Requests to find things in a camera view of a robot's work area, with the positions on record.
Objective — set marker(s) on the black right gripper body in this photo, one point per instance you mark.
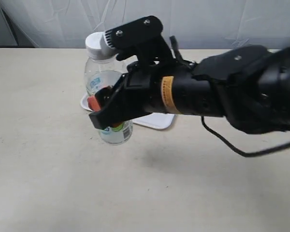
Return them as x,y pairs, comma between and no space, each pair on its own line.
162,88

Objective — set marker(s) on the clear plastic bottle white cap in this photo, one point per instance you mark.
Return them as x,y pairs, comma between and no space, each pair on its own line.
103,71

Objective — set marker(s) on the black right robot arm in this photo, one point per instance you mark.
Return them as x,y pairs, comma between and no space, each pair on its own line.
249,86

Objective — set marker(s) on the white rectangular plastic tray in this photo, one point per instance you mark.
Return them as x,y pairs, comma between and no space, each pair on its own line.
156,121

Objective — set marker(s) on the white backdrop cloth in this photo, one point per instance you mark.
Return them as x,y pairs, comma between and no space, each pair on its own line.
197,24

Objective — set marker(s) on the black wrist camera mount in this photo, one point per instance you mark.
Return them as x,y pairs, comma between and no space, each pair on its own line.
141,38

